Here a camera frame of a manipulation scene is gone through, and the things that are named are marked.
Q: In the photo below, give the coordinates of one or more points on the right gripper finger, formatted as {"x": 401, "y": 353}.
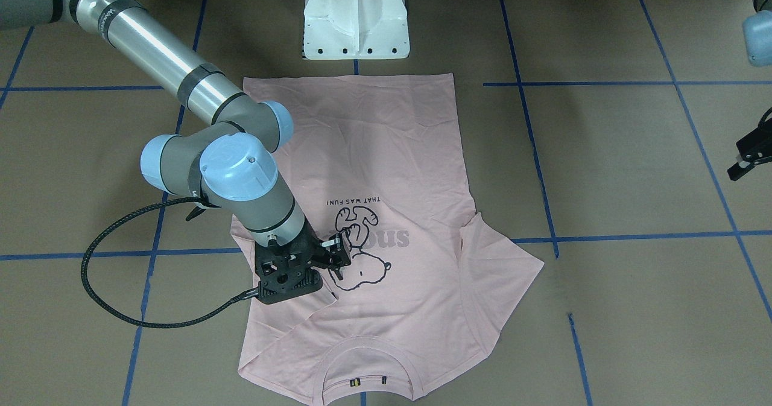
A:
{"x": 337, "y": 244}
{"x": 336, "y": 265}

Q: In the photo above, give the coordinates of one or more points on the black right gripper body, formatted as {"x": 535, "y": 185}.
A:
{"x": 316, "y": 248}

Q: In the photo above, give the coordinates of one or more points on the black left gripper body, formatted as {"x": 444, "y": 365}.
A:
{"x": 749, "y": 152}

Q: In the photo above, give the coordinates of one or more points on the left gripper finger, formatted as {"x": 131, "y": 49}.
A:
{"x": 739, "y": 170}

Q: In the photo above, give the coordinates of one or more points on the pink Snoopy t-shirt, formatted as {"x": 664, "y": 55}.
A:
{"x": 430, "y": 284}

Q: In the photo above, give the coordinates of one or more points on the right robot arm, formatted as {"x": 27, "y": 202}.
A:
{"x": 76, "y": 115}

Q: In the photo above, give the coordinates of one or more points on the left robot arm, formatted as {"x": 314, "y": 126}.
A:
{"x": 757, "y": 35}

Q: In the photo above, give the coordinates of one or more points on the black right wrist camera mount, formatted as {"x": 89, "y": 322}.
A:
{"x": 283, "y": 276}

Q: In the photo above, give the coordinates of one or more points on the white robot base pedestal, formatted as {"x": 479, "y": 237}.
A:
{"x": 355, "y": 30}

